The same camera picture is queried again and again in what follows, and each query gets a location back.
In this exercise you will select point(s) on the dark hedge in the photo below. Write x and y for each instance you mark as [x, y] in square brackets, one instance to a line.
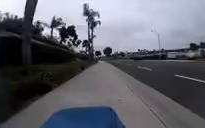
[46, 51]

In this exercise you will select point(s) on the dark leafy tree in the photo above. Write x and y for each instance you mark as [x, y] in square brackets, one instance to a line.
[69, 35]

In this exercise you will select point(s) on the robot's own part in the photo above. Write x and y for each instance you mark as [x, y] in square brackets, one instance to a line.
[85, 118]

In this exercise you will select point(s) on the grey asphalt road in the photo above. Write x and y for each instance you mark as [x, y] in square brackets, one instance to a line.
[176, 90]

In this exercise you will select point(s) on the round distant tree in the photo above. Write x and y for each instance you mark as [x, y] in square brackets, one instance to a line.
[107, 51]

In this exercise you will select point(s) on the low buildings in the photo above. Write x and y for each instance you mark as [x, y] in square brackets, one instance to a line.
[176, 54]

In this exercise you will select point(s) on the tall palm trees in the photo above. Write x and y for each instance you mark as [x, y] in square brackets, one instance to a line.
[91, 26]

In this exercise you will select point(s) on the street light pole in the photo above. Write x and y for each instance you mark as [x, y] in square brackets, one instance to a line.
[158, 43]

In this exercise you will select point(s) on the pale concrete sidewalk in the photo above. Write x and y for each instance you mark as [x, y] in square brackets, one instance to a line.
[100, 86]

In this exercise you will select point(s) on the concrete kerb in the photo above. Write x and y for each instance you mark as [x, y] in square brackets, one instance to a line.
[163, 106]

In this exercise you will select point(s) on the grass verge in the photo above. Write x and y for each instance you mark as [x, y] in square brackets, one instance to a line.
[30, 83]

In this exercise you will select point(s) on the thick palm trunk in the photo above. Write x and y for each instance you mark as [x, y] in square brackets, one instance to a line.
[27, 33]

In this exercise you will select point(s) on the small palm tree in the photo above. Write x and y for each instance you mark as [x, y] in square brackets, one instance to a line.
[55, 25]

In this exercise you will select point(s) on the white dashed lane line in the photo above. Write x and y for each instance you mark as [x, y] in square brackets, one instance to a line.
[193, 79]

